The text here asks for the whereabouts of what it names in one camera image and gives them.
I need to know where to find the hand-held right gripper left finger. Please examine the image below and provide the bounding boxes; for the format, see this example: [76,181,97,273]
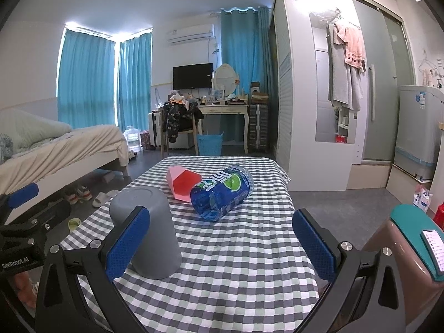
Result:
[35,205,151,333]

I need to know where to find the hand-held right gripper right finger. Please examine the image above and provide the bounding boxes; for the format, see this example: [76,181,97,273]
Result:
[291,209,413,333]

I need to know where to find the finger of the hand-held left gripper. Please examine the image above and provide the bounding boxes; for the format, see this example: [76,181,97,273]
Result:
[0,182,39,216]
[0,198,72,241]

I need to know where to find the grey cup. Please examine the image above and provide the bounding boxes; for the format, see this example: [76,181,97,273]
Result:
[109,186,183,280]

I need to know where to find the pink faceted cup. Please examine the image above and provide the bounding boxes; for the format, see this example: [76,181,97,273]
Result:
[166,166,202,202]

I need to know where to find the white orange sneakers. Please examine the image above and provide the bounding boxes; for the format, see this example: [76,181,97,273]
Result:
[62,185,93,205]

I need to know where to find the white slipper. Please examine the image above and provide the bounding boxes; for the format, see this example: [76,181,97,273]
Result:
[92,190,120,209]

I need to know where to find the pale green blanket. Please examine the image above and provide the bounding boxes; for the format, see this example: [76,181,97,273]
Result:
[0,107,73,154]

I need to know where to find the bed with beige sheet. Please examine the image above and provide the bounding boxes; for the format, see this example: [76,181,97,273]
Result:
[0,97,130,216]

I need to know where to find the brown stool with teal top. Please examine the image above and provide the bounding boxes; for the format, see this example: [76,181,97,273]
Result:
[362,204,444,333]

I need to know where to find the grey checkered tablecloth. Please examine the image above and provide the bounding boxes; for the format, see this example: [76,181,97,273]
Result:
[59,155,334,333]

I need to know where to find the beige wooden base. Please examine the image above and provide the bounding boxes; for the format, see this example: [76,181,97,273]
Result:
[386,163,434,212]

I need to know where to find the clear water jug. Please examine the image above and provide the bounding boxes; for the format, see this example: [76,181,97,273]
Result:
[124,125,143,153]

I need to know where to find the white blue tissue pack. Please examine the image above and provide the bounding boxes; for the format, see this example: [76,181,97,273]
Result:
[413,185,433,212]

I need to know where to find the smartphone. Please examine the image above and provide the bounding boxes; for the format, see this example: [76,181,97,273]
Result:
[420,229,444,274]

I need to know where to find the white suitcase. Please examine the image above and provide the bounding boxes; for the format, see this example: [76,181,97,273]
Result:
[148,111,167,148]

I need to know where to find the wooden chair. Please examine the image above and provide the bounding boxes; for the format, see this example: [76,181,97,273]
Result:
[160,111,205,157]

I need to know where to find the wide teal curtain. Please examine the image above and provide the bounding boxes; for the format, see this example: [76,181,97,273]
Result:
[57,28,117,129]

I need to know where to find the silver ribbed trunk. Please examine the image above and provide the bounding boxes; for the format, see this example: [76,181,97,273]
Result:
[249,103,270,152]

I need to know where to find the blue laundry basket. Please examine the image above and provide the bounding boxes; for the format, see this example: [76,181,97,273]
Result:
[196,132,224,156]

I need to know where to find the dark patterned jacket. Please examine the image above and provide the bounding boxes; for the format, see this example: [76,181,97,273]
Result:
[162,100,204,143]

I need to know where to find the narrow teal curtain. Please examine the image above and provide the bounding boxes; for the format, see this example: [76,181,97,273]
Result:
[117,31,153,135]

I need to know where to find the white washing machine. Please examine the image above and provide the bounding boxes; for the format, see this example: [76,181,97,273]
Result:
[393,85,444,183]

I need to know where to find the pile of clothes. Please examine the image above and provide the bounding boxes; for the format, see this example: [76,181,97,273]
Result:
[168,91,195,110]

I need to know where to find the hanging towels and clothes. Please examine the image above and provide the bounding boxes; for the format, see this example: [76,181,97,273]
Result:
[328,21,362,112]

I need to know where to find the brown cardboard box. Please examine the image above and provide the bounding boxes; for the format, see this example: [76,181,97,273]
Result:
[250,81,270,105]

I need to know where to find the white dressing desk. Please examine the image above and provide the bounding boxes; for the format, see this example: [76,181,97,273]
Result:
[199,103,250,153]

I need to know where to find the frosted glass sliding door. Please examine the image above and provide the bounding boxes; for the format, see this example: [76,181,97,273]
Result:
[347,0,417,164]

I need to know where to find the white wardrobe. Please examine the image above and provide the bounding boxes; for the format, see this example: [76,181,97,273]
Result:
[269,0,365,188]

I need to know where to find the black television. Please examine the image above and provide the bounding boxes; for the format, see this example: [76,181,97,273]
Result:
[173,63,213,90]

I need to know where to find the oval white mirror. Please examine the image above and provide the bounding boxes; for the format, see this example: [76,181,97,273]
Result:
[212,63,237,96]

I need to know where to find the pink towel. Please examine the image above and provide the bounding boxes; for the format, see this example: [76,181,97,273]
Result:
[334,17,367,73]

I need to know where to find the tall teal curtain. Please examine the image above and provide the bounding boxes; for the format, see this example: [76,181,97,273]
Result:
[221,7,271,143]

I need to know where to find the white air conditioner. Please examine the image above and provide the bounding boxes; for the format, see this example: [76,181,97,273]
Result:
[166,24,216,45]

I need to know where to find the wire clothes hanger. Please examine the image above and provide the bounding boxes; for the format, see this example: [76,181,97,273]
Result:
[418,50,444,88]

